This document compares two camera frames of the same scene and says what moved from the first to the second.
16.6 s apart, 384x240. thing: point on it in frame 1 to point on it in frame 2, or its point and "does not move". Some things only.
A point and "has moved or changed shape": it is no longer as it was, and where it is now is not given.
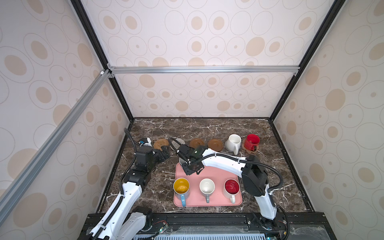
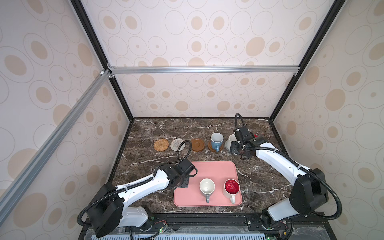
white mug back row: (233, 143) does not move
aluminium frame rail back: (183, 70) does not move
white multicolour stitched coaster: (177, 144) does not move
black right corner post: (331, 15) does not move
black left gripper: (162, 157) to (185, 185)
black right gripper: (186, 171) to (233, 148)
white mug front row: (207, 187) does not move
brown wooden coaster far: (215, 144) does not move
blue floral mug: (181, 161) has moved or changed shape
